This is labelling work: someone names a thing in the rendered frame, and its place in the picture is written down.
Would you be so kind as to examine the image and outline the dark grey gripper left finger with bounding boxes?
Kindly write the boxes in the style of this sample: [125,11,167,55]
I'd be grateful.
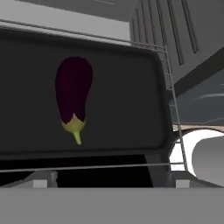
[2,170,59,189]

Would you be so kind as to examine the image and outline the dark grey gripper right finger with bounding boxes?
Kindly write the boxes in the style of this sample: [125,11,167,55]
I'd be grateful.
[164,170,224,189]

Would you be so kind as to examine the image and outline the purple eggplant with green stem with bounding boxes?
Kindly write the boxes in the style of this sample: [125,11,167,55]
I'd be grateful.
[54,56,94,146]

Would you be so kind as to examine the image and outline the white round object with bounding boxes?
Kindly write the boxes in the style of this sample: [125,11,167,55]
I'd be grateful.
[169,129,224,187]

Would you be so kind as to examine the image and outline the black baking tray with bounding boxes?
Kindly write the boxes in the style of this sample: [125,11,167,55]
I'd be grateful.
[0,27,177,187]

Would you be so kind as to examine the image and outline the grey slatted cupboard front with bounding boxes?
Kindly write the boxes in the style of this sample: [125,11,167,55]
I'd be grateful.
[129,0,224,83]

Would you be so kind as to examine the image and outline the grey wire oven rack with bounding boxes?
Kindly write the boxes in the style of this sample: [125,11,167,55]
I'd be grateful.
[0,18,189,174]

